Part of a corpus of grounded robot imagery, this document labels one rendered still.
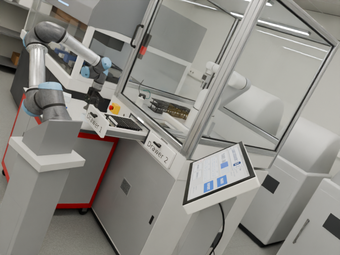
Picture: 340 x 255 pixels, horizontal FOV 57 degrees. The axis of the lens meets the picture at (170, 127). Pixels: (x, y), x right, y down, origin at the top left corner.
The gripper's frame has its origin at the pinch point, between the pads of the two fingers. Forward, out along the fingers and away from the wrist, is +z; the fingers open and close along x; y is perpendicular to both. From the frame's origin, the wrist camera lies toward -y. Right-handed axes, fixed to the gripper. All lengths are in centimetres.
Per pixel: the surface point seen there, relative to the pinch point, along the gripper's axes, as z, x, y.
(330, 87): -102, 92, -332
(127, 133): -5.6, 41.2, 3.3
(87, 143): 16.8, 14.9, 6.8
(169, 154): -9, 74, 0
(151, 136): -9, 52, -7
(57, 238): 81, 33, 20
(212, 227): -2, 125, 30
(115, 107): -8.2, 4.2, -20.0
